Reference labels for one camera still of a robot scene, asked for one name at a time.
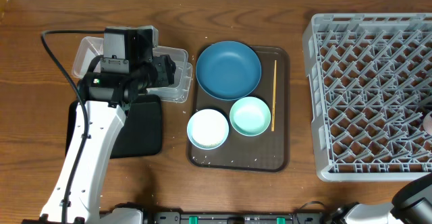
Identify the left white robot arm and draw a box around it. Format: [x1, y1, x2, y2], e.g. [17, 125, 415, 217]
[36, 26, 176, 223]

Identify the black plastic tray bin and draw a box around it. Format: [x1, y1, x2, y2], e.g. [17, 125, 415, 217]
[65, 94, 163, 159]

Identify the left black cable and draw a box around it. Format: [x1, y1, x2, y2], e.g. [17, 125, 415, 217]
[40, 29, 105, 224]

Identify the wooden chopstick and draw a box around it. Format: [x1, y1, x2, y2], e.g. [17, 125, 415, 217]
[271, 59, 277, 132]

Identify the clear plastic bin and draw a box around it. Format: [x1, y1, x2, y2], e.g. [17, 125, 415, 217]
[72, 36, 192, 103]

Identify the light blue white bowl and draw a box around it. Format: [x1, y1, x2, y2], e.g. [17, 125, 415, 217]
[186, 109, 230, 150]

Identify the small pink white cup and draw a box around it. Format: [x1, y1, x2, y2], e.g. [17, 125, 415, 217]
[423, 111, 432, 135]

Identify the dark blue plate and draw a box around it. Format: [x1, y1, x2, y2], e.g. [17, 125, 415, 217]
[196, 40, 262, 101]

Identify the mint green bowl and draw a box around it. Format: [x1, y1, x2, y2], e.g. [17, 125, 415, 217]
[229, 96, 271, 137]

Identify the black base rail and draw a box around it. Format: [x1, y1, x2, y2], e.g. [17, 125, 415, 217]
[99, 202, 335, 224]

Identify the brown plastic serving tray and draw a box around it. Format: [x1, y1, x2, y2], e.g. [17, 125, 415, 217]
[186, 46, 290, 172]

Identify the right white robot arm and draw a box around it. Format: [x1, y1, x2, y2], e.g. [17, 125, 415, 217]
[324, 174, 431, 224]

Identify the grey plastic dishwasher rack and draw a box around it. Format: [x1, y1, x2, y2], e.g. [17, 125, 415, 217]
[302, 13, 431, 181]

